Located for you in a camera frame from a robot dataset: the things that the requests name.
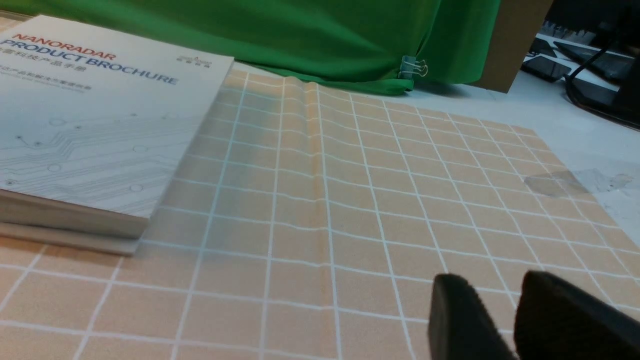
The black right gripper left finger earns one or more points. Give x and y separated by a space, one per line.
460 327

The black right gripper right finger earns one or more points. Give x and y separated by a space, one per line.
556 320

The clear tape patch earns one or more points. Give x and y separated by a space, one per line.
570 184

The beige checkered tablecloth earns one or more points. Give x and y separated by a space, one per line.
309 223

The silver binder clip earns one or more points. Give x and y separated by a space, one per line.
411 66

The green backdrop cloth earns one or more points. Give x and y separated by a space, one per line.
356 45

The brown cardboard board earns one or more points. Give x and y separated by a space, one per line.
517 24

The white product brochure book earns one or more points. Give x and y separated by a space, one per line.
94 123

